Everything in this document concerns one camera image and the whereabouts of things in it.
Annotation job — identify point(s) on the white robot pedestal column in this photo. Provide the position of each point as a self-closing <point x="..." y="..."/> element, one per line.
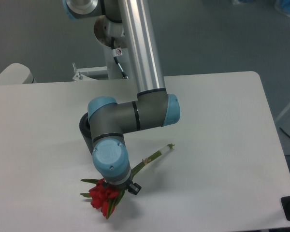
<point x="111" y="58"/>

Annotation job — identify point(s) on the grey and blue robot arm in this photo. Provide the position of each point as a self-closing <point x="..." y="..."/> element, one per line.
<point x="124" y="24"/>

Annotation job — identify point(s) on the red tulip bouquet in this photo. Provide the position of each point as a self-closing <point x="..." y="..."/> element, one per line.
<point x="107" y="198"/>

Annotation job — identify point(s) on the white chair back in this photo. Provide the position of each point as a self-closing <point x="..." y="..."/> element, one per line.
<point x="16" y="74"/>

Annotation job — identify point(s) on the white pedestal base frame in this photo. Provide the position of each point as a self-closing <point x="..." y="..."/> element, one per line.
<point x="98" y="73"/>

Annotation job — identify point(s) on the blue plastic bag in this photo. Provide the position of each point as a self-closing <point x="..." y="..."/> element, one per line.
<point x="283" y="6"/>

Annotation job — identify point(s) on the black ribbed cylindrical vase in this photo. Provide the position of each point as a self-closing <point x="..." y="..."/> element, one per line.
<point x="84" y="128"/>

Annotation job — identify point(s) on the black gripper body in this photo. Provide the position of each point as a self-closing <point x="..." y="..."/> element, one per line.
<point x="126" y="185"/>

